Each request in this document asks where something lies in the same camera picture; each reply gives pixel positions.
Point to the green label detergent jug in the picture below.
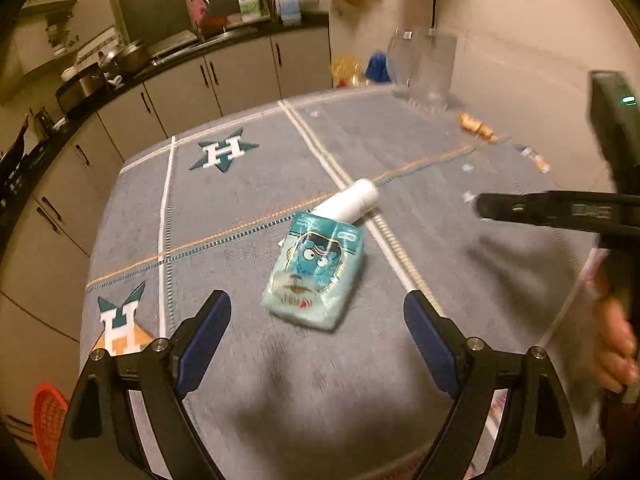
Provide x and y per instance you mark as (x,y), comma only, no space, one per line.
(250,7)

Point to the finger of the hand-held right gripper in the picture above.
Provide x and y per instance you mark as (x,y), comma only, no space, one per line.
(540,208)

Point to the yellow plastic bag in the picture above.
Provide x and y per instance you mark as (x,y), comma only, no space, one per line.
(347,71)

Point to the grey printed tablecloth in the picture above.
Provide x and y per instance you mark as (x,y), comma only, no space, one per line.
(250,210)

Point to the pink hanging cloth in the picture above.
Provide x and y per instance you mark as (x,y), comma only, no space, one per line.
(200,9)

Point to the stacked metal pots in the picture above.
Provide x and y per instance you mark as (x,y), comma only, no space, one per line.
(125,57)

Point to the steel cooker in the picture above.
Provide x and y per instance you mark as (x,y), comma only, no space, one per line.
(80,91)

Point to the blue plastic bag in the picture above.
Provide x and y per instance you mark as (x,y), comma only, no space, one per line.
(378,67)

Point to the black kettle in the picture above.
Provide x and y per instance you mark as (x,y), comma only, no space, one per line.
(43,124)

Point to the lower kitchen cabinets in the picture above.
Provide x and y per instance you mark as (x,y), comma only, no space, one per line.
(240,75)

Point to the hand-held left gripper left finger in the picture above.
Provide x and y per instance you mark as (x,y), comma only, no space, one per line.
(205,345)

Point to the person's right hand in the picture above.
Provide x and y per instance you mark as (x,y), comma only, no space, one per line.
(615,340)

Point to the white tube bottle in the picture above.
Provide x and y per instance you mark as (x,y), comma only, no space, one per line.
(355,200)

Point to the red plastic basket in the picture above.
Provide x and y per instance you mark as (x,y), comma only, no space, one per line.
(47,420)

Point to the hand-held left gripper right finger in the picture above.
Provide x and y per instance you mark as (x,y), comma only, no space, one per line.
(430,345)

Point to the small orange candy wrapper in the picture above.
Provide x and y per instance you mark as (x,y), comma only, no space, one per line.
(475,125)

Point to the blue tissue packet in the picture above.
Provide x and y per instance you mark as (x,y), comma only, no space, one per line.
(310,270)

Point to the blue label detergent jug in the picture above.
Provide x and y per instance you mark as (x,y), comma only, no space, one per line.
(289,6)

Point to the clear glass mug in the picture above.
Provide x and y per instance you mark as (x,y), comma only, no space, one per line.
(430,70)

